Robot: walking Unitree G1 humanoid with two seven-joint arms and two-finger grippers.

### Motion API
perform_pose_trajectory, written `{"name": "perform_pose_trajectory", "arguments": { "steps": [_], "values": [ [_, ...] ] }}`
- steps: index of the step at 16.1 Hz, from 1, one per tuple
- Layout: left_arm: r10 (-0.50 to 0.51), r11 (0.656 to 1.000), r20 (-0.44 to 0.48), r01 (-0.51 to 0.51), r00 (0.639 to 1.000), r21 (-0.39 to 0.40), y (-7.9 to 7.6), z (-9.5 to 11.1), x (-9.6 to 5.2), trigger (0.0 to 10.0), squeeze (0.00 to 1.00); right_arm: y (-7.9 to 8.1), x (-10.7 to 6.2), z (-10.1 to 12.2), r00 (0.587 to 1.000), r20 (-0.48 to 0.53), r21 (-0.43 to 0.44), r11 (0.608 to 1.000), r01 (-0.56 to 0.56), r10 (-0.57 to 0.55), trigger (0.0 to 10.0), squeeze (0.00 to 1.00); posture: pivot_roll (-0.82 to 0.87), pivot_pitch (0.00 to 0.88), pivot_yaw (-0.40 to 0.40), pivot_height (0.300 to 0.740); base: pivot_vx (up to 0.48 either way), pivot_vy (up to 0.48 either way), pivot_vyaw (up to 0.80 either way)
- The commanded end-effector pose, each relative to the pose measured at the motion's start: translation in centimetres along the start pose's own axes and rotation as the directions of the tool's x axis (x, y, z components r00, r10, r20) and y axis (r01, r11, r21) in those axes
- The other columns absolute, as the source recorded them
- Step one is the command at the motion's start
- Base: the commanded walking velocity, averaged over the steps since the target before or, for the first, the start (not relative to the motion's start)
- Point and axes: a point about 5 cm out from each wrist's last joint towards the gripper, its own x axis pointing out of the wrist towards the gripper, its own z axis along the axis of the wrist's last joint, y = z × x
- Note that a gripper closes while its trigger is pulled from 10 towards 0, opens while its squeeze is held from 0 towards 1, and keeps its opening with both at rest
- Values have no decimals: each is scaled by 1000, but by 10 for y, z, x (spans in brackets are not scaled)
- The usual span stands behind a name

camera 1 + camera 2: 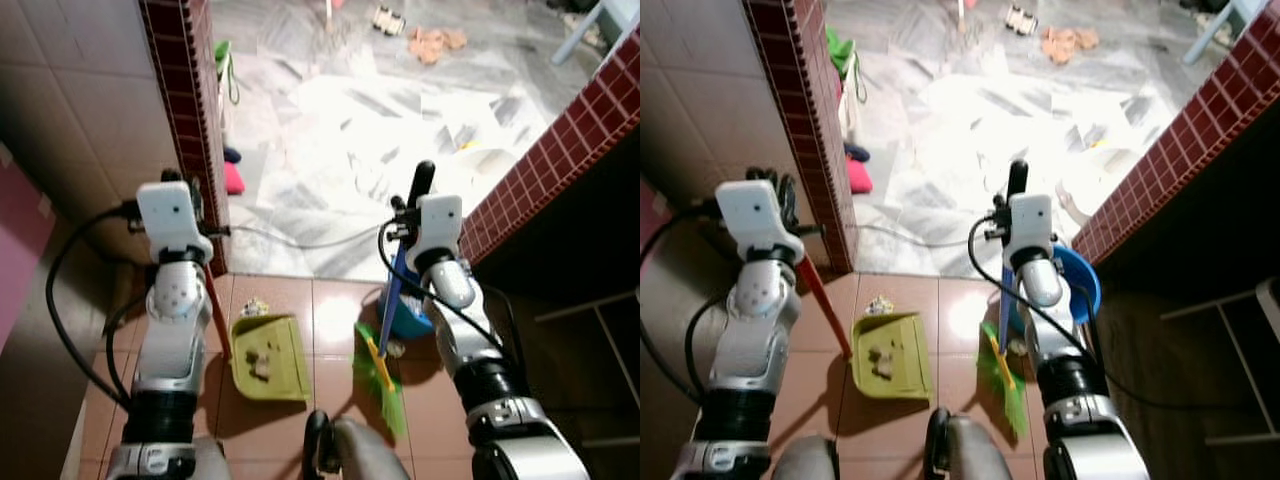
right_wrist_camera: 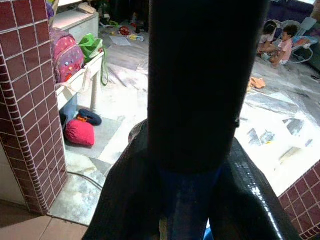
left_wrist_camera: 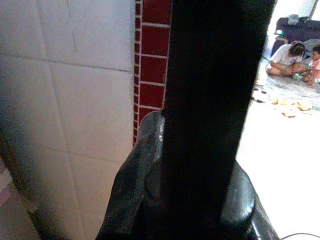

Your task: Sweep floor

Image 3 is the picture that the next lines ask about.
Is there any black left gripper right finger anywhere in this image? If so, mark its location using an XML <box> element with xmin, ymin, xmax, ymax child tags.
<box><xmin>219</xmin><ymin>159</ymin><xmax>281</xmax><ymax>240</ymax></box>

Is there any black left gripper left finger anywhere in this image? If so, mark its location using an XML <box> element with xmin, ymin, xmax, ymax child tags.
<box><xmin>95</xmin><ymin>110</ymin><xmax>166</xmax><ymax>240</ymax></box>

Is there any black broom handle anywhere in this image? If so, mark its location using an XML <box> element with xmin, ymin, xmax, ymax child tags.
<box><xmin>134</xmin><ymin>0</ymin><xmax>276</xmax><ymax>240</ymax></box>

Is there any grey patterned floor rug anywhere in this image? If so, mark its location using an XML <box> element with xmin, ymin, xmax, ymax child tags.
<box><xmin>263</xmin><ymin>59</ymin><xmax>320</xmax><ymax>111</ymax></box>

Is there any black and white toy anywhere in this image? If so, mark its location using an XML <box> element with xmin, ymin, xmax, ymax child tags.
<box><xmin>251</xmin><ymin>86</ymin><xmax>270</xmax><ymax>103</ymax></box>

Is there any red brick tile column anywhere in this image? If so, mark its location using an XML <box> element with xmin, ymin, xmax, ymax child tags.
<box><xmin>132</xmin><ymin>0</ymin><xmax>173</xmax><ymax>147</ymax></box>

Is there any woman in white shirt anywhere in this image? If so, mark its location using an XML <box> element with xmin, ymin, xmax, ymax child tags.
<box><xmin>265</xmin><ymin>41</ymin><xmax>309</xmax><ymax>77</ymax></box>

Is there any child in pink top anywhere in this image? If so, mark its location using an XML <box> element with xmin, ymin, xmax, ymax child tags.
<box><xmin>301</xmin><ymin>44</ymin><xmax>320</xmax><ymax>86</ymax></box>

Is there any dark purple sofa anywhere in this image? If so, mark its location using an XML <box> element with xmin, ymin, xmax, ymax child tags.
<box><xmin>271</xmin><ymin>15</ymin><xmax>320</xmax><ymax>57</ymax></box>

